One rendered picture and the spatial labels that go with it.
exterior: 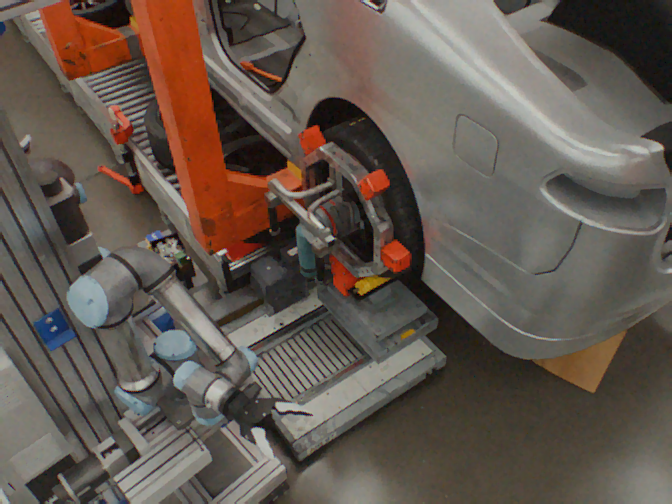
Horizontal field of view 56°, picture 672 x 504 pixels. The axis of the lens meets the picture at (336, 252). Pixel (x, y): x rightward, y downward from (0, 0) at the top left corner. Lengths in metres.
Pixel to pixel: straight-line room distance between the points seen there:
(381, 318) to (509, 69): 1.54
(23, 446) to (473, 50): 1.67
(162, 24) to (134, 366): 1.14
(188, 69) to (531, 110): 1.25
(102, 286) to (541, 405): 2.11
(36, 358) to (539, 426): 2.07
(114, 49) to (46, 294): 2.87
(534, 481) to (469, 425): 0.35
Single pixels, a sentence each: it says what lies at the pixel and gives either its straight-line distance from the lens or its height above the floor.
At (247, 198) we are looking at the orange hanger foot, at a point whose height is 0.73.
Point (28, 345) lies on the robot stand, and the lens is 1.89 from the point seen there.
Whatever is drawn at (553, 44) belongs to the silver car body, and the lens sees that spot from 3.39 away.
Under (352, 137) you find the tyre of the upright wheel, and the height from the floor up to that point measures 1.18.
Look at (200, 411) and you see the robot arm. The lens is 1.70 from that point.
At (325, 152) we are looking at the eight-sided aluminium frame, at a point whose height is 1.12.
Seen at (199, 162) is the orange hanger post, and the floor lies 1.03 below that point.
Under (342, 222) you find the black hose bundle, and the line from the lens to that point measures 2.29.
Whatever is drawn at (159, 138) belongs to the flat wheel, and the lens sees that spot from 3.77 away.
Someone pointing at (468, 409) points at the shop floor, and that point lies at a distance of 3.02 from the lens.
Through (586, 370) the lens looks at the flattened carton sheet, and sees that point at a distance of 3.26.
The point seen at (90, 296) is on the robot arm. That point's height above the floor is 1.45.
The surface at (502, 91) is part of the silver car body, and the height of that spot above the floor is 1.65.
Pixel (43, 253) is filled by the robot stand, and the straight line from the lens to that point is 1.73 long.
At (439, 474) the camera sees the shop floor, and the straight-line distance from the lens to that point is 2.85.
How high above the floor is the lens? 2.56
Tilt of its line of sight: 45 degrees down
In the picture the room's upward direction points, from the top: 3 degrees counter-clockwise
